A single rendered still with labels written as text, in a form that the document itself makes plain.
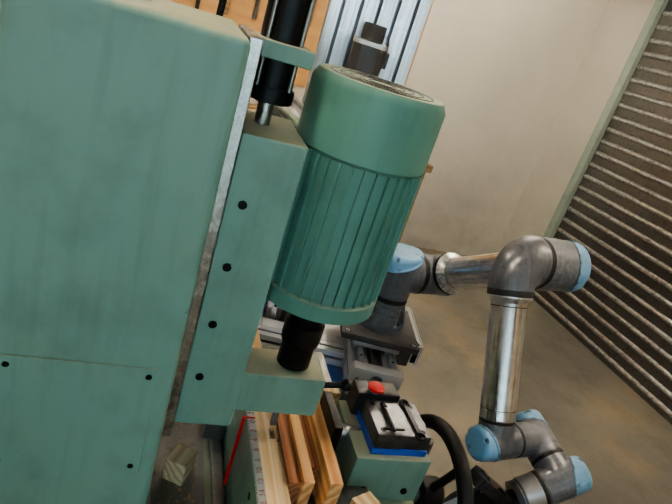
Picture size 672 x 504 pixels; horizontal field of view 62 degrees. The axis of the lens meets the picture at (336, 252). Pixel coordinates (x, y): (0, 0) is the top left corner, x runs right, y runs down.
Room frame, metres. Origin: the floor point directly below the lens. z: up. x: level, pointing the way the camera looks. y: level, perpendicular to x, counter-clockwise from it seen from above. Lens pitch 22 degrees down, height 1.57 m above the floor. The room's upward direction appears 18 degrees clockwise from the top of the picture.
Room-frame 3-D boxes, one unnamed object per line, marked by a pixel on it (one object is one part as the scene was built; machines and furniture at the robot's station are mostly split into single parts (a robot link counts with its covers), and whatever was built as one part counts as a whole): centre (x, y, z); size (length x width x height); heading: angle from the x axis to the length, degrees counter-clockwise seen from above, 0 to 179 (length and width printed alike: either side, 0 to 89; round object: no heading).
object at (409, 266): (1.46, -0.18, 0.98); 0.13 x 0.12 x 0.14; 121
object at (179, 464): (0.72, 0.14, 0.82); 0.04 x 0.04 x 0.04; 83
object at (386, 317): (1.46, -0.18, 0.87); 0.15 x 0.15 x 0.10
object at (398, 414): (0.81, -0.17, 0.99); 0.13 x 0.11 x 0.06; 21
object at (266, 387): (0.73, 0.03, 1.03); 0.14 x 0.07 x 0.09; 111
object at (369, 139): (0.74, 0.01, 1.35); 0.18 x 0.18 x 0.31
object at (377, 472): (0.80, -0.17, 0.91); 0.15 x 0.14 x 0.09; 21
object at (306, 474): (0.74, -0.03, 0.93); 0.22 x 0.02 x 0.06; 21
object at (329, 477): (0.74, -0.07, 0.94); 0.23 x 0.02 x 0.07; 21
